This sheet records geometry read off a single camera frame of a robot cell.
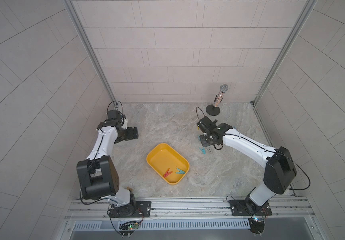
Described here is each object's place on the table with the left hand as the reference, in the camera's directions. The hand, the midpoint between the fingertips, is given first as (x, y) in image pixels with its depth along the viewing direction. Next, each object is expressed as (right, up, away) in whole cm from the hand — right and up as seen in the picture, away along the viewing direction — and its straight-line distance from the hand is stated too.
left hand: (132, 133), depth 88 cm
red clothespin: (+21, -21, -6) cm, 31 cm away
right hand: (+43, -4, -1) cm, 43 cm away
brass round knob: (+2, -28, -11) cm, 30 cm away
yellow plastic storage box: (+22, -18, 0) cm, 29 cm away
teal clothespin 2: (+38, -1, -12) cm, 40 cm away
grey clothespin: (+47, -12, +3) cm, 49 cm away
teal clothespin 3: (+29, -21, -5) cm, 36 cm away
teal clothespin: (+43, -11, +3) cm, 44 cm away
